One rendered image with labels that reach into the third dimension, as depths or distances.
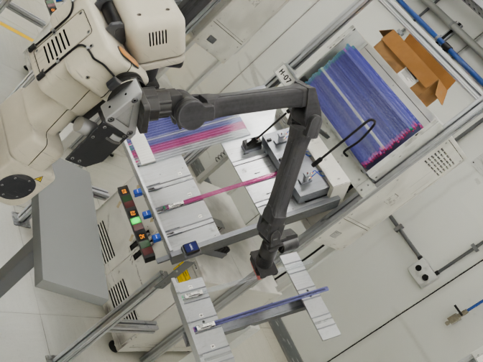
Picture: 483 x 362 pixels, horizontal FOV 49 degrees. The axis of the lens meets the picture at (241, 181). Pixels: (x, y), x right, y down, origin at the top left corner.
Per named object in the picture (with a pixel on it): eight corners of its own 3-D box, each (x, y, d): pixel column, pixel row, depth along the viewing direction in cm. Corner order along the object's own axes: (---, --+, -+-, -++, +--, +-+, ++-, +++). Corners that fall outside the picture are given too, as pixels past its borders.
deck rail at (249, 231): (172, 265, 192) (171, 256, 187) (169, 261, 193) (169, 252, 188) (337, 207, 214) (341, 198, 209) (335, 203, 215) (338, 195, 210)
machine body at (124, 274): (107, 358, 234) (205, 281, 215) (69, 233, 270) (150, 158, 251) (197, 357, 285) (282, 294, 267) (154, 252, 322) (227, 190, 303)
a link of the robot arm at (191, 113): (308, 74, 153) (328, 84, 145) (303, 118, 159) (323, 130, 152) (163, 90, 134) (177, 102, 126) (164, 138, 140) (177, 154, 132)
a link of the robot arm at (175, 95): (157, 89, 131) (164, 95, 127) (194, 86, 136) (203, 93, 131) (157, 123, 135) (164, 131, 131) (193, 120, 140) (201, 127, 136)
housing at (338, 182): (325, 207, 214) (333, 187, 203) (272, 125, 240) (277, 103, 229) (342, 202, 217) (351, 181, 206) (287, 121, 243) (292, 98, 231)
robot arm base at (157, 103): (129, 75, 127) (144, 108, 120) (161, 73, 130) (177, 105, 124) (126, 103, 133) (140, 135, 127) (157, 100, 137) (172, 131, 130)
